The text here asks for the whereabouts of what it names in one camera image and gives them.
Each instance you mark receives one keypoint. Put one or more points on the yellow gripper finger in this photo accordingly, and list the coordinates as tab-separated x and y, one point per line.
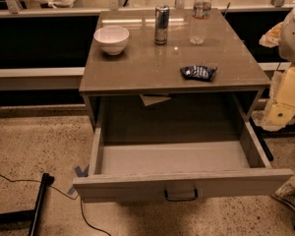
271	38
280	109

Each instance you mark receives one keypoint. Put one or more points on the blue rxbar blueberry wrapper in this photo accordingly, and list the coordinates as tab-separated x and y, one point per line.
198	72

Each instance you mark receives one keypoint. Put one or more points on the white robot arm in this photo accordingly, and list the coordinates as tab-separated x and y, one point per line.
286	49

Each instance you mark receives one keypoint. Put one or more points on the open grey top drawer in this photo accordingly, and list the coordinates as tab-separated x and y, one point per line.
193	141

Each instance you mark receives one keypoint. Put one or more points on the clear plastic water bottle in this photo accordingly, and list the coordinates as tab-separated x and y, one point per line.
200	16

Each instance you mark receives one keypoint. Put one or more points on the silver blue energy drink can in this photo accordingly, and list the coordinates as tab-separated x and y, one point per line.
161	24

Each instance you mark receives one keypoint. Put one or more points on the paper label under tabletop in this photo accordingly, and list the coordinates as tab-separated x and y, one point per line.
153	99

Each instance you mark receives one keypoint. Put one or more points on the grey cabinet table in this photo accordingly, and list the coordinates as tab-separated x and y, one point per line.
147	68

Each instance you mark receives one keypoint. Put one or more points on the white ceramic bowl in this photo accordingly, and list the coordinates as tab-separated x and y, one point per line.
112	39

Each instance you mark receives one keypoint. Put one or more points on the blue floor tape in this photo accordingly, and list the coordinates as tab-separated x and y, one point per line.
80	173

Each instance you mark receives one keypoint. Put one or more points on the metal window railing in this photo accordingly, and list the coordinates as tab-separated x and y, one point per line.
147	0

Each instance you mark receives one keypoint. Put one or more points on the black metal stand base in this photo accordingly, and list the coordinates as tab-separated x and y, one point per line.
32	216

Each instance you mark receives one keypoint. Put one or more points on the black drawer handle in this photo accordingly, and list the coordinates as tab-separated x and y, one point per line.
181	197

